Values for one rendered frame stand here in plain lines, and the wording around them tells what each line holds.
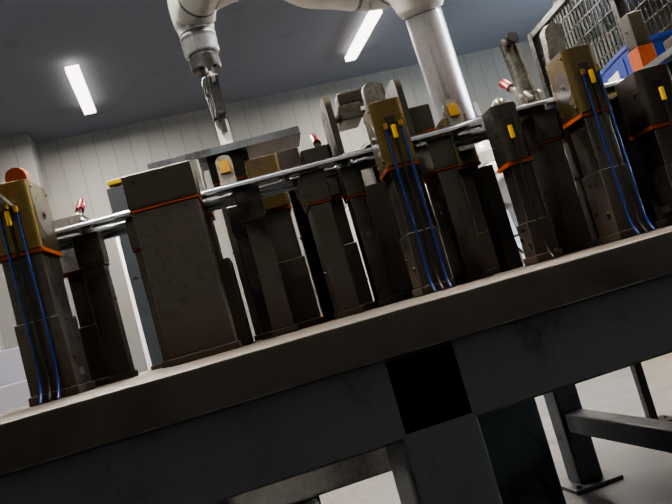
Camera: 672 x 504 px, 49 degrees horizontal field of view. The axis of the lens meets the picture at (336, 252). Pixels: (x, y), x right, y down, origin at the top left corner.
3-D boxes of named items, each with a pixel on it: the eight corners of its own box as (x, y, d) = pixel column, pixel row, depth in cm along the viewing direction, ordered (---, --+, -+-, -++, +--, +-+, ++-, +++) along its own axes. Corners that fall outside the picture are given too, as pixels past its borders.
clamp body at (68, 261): (89, 390, 152) (47, 221, 155) (103, 386, 164) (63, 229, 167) (125, 380, 153) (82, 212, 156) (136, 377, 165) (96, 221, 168)
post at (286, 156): (323, 322, 164) (275, 151, 168) (322, 322, 169) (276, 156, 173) (345, 316, 165) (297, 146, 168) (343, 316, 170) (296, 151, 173)
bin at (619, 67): (641, 92, 182) (625, 43, 183) (606, 121, 213) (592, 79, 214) (707, 73, 182) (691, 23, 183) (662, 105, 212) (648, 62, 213)
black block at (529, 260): (543, 263, 126) (494, 101, 128) (524, 268, 136) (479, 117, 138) (572, 255, 127) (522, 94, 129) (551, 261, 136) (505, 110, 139)
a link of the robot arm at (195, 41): (213, 40, 190) (219, 61, 190) (179, 46, 188) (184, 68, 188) (216, 24, 182) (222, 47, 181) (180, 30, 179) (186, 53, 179)
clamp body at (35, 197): (22, 412, 114) (-33, 187, 117) (49, 403, 127) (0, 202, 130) (77, 396, 115) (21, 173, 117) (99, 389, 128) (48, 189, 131)
